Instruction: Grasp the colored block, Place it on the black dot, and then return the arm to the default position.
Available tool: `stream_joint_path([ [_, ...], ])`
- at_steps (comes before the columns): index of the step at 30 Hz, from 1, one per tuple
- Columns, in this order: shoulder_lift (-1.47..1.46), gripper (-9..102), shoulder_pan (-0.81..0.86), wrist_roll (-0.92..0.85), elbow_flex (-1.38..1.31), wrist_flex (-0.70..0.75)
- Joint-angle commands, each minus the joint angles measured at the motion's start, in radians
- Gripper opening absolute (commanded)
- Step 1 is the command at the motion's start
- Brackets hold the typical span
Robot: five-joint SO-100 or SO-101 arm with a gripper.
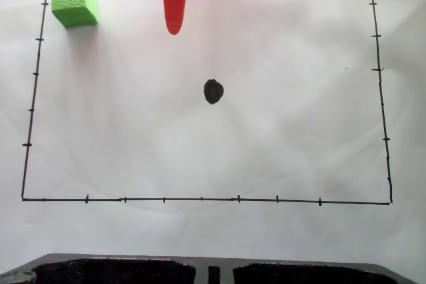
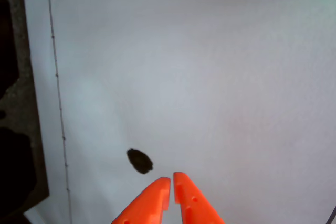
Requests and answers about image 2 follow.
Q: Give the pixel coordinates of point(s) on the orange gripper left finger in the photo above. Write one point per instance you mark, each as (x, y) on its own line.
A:
(149, 203)

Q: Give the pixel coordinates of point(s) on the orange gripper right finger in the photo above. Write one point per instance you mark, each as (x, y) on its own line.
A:
(193, 203)

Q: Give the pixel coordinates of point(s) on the black dot mark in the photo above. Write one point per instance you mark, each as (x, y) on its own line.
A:
(140, 161)

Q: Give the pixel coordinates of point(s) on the white board with drawn lines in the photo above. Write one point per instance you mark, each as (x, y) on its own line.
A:
(183, 77)

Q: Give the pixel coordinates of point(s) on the grey foam pad with cutouts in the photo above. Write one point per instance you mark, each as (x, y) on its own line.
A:
(22, 98)

